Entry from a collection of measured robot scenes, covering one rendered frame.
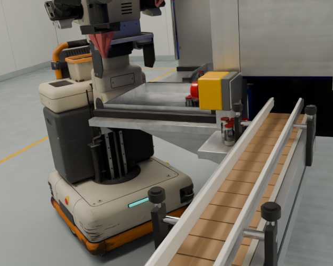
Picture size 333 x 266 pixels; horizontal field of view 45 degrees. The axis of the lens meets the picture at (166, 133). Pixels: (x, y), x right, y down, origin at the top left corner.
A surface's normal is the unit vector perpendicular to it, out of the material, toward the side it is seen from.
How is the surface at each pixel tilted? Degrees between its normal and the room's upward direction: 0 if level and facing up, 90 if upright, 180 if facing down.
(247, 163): 0
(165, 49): 90
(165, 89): 90
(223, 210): 0
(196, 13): 90
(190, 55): 90
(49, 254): 0
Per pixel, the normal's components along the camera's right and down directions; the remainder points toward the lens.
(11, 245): -0.10, -0.94
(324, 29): -0.42, 0.35
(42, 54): 0.90, 0.07
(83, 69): 0.54, 0.28
